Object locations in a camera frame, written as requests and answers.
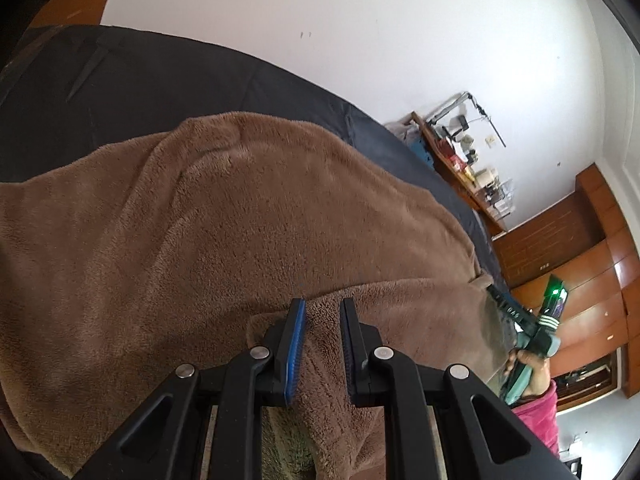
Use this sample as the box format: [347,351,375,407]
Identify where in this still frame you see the brown fleece garment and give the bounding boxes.
[1,113,506,479]

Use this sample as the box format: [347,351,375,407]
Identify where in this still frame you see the pink sleeve forearm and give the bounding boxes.
[512,380,560,456]

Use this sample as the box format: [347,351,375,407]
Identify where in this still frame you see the person's right hand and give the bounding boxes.
[503,349,551,402]

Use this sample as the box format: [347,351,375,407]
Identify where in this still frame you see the wooden wardrobe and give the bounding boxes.
[494,165,639,408]

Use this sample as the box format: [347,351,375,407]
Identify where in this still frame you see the wooden desk with clutter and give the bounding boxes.
[406,112,508,237]

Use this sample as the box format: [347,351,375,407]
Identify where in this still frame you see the blue storage boxes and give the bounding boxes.
[408,139,434,168]

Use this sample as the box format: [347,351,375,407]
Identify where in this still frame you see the dark grey bed cover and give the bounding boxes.
[1,25,506,287]

